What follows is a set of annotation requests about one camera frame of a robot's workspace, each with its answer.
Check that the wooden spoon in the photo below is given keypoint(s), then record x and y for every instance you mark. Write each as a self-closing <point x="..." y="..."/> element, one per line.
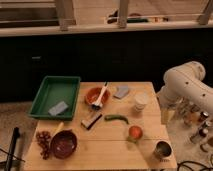
<point x="58" y="129"/>

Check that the red tomato with green stem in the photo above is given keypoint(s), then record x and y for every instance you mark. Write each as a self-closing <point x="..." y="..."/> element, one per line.
<point x="135" y="133"/>

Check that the black stand pole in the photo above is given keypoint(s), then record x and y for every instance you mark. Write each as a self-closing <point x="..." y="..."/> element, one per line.
<point x="10" y="162"/>

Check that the blue sponge in tray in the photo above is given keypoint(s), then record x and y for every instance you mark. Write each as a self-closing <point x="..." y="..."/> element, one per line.
<point x="59" y="108"/>

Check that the orange bowl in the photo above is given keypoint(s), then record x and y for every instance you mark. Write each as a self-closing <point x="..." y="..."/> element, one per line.
<point x="94" y="93"/>

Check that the white dish brush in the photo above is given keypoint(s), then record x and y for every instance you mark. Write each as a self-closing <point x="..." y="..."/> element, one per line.
<point x="97" y="104"/>

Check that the metal cup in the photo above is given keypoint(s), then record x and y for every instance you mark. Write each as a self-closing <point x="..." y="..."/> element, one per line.
<point x="162" y="150"/>

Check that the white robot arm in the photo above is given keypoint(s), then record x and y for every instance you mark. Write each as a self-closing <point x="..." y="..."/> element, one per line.
<point x="184" y="92"/>

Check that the green chili pepper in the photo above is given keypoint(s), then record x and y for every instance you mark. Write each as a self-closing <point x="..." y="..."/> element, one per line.
<point x="116" y="117"/>

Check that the white plastic cup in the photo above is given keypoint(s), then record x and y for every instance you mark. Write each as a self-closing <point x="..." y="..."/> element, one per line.
<point x="140" y="101"/>

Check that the wooden block with dark top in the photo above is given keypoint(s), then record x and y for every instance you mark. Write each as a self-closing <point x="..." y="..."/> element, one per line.
<point x="90" y="120"/>

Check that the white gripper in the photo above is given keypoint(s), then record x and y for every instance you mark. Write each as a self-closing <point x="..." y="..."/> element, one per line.
<point x="167" y="98"/>

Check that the dark red bowl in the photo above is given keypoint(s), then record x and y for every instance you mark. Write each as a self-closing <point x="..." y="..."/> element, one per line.
<point x="63" y="144"/>

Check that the bunch of red grapes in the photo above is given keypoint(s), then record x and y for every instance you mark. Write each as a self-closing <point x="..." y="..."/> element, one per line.
<point x="43" y="140"/>

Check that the bottles on floor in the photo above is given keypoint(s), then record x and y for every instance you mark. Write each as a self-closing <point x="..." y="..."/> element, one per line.
<point x="202" y="131"/>

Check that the green plastic tray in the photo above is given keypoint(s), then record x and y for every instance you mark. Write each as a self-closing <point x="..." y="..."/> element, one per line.
<point x="52" y="91"/>

